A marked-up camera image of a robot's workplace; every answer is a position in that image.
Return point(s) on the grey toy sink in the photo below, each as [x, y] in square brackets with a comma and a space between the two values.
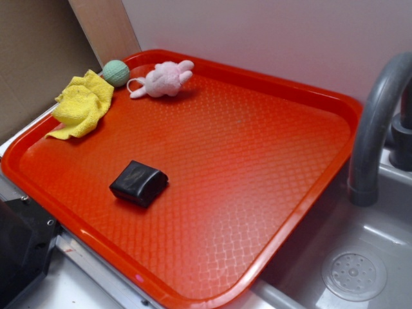
[227, 217]

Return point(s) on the black rectangular block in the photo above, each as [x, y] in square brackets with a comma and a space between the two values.
[140, 184]

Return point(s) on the grey faucet spout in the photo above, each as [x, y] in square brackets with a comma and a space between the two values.
[382, 104]

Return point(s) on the red plastic tray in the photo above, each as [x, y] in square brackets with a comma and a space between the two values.
[220, 106]

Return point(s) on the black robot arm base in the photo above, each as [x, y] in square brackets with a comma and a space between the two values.
[28, 236]

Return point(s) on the yellow cloth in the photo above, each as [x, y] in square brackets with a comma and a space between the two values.
[81, 105]

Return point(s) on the brown cardboard panel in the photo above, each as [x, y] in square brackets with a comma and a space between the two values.
[46, 43]

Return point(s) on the pink plush bunny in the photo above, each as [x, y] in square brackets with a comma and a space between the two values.
[166, 78]

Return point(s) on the green ball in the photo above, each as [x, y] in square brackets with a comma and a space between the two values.
[116, 73]

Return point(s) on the dark grey faucet handle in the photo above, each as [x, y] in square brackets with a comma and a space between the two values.
[400, 155]

